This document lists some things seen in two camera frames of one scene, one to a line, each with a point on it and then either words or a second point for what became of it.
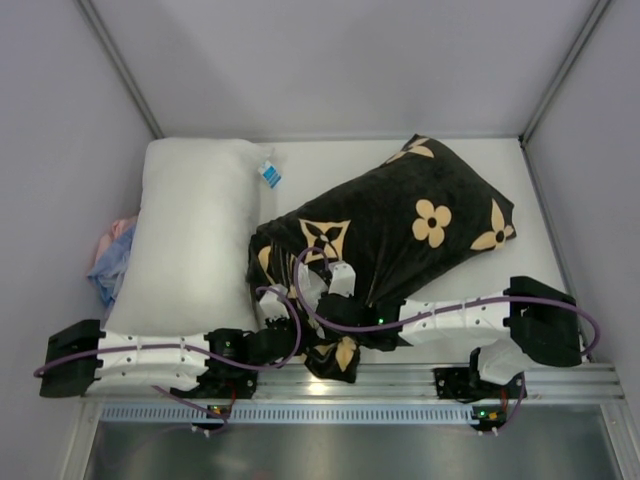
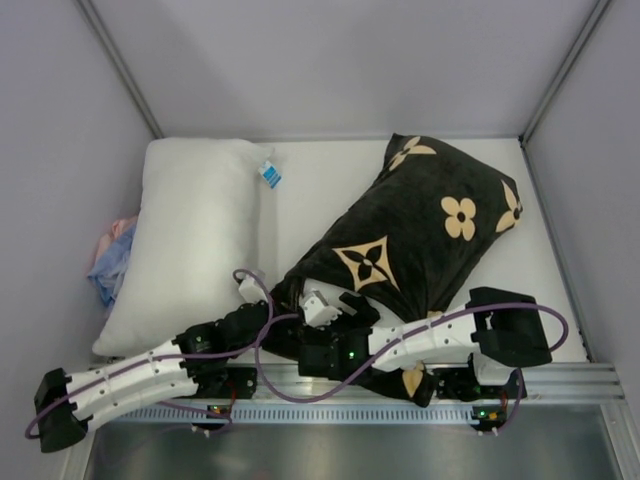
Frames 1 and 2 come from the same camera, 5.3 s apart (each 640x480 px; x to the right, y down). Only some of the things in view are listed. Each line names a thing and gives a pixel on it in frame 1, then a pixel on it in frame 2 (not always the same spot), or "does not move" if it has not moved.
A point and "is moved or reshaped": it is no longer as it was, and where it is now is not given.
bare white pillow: (188, 270) does not move
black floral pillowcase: (353, 255) is moved or reshaped
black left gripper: (279, 324) → (270, 310)
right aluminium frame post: (567, 68) does not move
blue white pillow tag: (269, 173) does not move
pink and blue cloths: (112, 256) does not move
